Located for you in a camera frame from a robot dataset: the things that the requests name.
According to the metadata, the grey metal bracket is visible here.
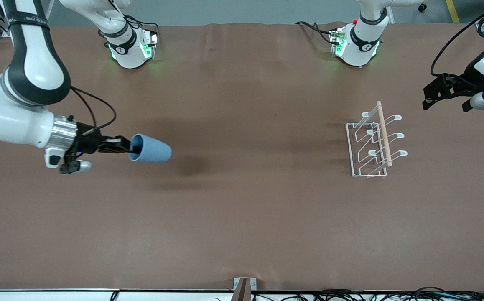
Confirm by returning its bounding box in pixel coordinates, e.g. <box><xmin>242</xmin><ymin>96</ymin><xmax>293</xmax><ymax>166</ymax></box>
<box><xmin>233</xmin><ymin>277</ymin><xmax>257</xmax><ymax>291</ymax></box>

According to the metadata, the white wire cup holder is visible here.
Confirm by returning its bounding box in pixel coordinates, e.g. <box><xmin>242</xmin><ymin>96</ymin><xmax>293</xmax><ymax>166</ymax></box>
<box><xmin>345</xmin><ymin>101</ymin><xmax>408</xmax><ymax>179</ymax></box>

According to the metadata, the blue plastic cup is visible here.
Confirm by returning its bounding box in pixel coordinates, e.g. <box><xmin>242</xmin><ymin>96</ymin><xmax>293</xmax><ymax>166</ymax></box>
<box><xmin>128</xmin><ymin>133</ymin><xmax>172</xmax><ymax>164</ymax></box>

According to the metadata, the black left base cable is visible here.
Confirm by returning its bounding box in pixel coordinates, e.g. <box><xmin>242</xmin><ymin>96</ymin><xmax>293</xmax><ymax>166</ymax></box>
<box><xmin>295</xmin><ymin>21</ymin><xmax>335</xmax><ymax>44</ymax></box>

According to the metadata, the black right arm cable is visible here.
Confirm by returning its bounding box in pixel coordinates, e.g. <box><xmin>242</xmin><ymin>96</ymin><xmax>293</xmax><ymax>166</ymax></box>
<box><xmin>70</xmin><ymin>86</ymin><xmax>117</xmax><ymax>130</ymax></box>

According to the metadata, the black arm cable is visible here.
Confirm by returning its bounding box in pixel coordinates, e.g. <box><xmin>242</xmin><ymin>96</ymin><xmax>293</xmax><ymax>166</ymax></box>
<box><xmin>70</xmin><ymin>86</ymin><xmax>117</xmax><ymax>130</ymax></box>
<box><xmin>429</xmin><ymin>0</ymin><xmax>484</xmax><ymax>88</ymax></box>

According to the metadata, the black cable bundle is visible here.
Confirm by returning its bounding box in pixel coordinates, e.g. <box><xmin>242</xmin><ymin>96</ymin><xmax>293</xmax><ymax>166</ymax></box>
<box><xmin>250</xmin><ymin>287</ymin><xmax>484</xmax><ymax>301</ymax></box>

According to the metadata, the black base cable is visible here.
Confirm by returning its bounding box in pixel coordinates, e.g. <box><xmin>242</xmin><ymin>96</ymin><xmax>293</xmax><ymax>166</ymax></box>
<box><xmin>295</xmin><ymin>21</ymin><xmax>335</xmax><ymax>44</ymax></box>
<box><xmin>123</xmin><ymin>15</ymin><xmax>160</xmax><ymax>35</ymax></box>

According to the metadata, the black right base cable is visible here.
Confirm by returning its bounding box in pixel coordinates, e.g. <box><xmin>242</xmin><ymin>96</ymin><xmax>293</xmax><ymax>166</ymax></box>
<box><xmin>123</xmin><ymin>15</ymin><xmax>160</xmax><ymax>35</ymax></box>

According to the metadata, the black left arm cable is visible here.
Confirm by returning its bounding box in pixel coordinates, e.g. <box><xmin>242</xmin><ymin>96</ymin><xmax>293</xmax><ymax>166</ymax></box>
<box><xmin>429</xmin><ymin>0</ymin><xmax>484</xmax><ymax>88</ymax></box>

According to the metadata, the brown paper table cover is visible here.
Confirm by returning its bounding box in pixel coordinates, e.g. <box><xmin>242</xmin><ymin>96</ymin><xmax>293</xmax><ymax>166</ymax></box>
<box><xmin>0</xmin><ymin>23</ymin><xmax>484</xmax><ymax>292</ymax></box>

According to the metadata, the brown post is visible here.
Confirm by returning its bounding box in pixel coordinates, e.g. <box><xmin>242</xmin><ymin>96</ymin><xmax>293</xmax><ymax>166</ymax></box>
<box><xmin>232</xmin><ymin>278</ymin><xmax>252</xmax><ymax>301</ymax></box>

